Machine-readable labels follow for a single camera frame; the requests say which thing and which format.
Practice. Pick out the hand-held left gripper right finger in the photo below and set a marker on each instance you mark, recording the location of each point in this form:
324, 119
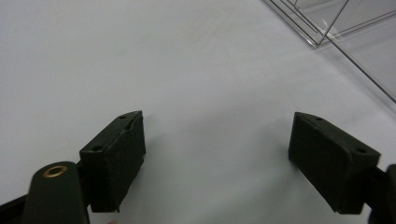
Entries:
330, 161

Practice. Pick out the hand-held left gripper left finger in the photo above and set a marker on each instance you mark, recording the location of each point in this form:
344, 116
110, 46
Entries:
113, 161

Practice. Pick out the clear acrylic box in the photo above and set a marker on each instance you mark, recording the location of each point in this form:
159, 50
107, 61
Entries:
358, 28

